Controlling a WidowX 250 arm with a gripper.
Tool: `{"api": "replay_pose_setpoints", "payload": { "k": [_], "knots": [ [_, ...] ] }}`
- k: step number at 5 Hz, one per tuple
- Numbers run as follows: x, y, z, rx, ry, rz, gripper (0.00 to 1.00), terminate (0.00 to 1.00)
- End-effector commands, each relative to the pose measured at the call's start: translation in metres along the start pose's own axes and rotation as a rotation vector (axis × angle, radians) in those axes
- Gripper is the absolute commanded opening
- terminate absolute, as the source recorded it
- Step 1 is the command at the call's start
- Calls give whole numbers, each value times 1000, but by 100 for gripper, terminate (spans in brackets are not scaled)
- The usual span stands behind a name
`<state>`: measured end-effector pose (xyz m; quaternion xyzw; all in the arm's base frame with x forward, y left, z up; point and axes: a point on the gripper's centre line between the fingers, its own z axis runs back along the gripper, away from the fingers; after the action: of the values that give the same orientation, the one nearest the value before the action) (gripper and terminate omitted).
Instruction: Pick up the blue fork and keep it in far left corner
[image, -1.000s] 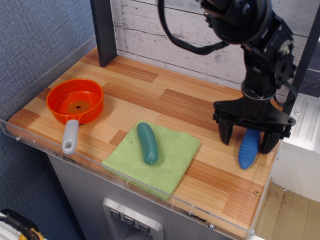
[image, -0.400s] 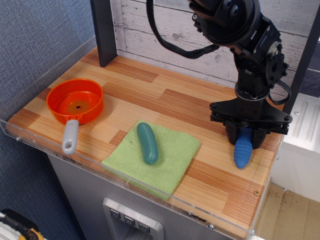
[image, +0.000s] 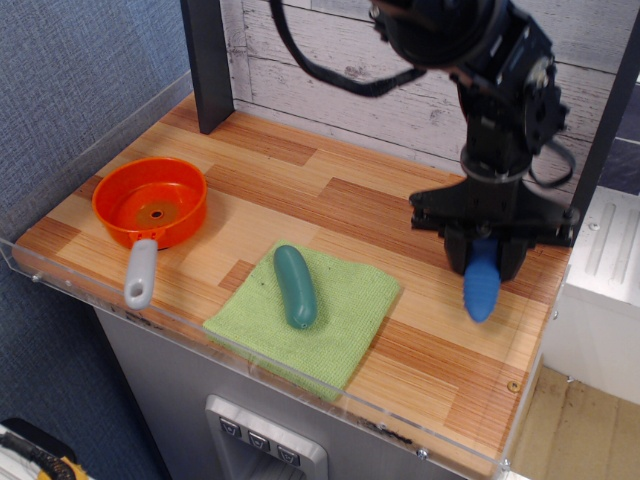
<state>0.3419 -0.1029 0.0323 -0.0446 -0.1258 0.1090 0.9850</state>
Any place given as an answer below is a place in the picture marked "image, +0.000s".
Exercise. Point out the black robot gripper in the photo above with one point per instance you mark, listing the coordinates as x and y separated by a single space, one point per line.
492 205

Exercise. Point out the blue handled metal fork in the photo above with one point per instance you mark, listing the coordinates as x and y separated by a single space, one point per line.
482 280

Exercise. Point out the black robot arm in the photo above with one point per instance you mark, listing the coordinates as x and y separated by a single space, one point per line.
504 69

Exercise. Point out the yellow object at corner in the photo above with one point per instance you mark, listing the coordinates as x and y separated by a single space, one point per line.
60 469

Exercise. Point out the green toy cucumber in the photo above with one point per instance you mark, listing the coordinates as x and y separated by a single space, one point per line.
296 287

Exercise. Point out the green cloth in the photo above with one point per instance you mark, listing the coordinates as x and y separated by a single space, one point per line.
353 300

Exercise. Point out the silver control panel with buttons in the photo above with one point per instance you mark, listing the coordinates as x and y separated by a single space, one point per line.
250 446

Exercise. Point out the black vertical post right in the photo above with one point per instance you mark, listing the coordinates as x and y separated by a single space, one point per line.
613 158

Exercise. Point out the orange toy pan grey handle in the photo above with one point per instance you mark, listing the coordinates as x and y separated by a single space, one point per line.
148 205

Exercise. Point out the clear acrylic guard rail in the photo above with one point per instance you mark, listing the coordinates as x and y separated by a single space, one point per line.
296 160

